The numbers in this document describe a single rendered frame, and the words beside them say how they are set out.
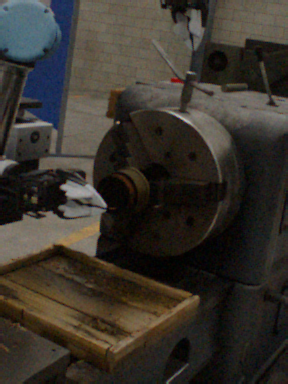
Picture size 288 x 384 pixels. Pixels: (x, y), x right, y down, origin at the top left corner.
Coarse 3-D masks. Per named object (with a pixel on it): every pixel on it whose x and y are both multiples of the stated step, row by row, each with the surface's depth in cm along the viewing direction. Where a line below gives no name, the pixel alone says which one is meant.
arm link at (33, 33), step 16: (0, 0) 112; (16, 0) 109; (32, 0) 110; (0, 16) 108; (16, 16) 109; (32, 16) 110; (48, 16) 111; (0, 32) 109; (16, 32) 110; (32, 32) 111; (48, 32) 112; (0, 48) 110; (16, 48) 110; (32, 48) 111; (48, 48) 113
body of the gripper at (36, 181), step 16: (0, 176) 112; (16, 176) 115; (32, 176) 109; (48, 176) 112; (0, 192) 112; (16, 192) 109; (32, 192) 108; (48, 192) 109; (64, 192) 113; (32, 208) 111; (48, 208) 109
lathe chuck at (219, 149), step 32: (160, 128) 127; (192, 128) 123; (96, 160) 136; (160, 160) 128; (192, 160) 124; (224, 160) 124; (224, 192) 124; (160, 224) 129; (192, 224) 126; (224, 224) 130; (160, 256) 130
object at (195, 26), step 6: (192, 12) 135; (198, 12) 136; (192, 18) 135; (198, 18) 137; (192, 24) 134; (198, 24) 137; (192, 30) 134; (198, 30) 137; (198, 36) 137; (192, 42) 138; (198, 42) 137
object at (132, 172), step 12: (120, 168) 122; (132, 168) 120; (108, 180) 116; (120, 180) 115; (132, 180) 117; (144, 180) 119; (108, 192) 120; (120, 192) 123; (132, 192) 116; (144, 192) 119; (108, 204) 118; (120, 204) 116; (132, 204) 117; (144, 204) 120
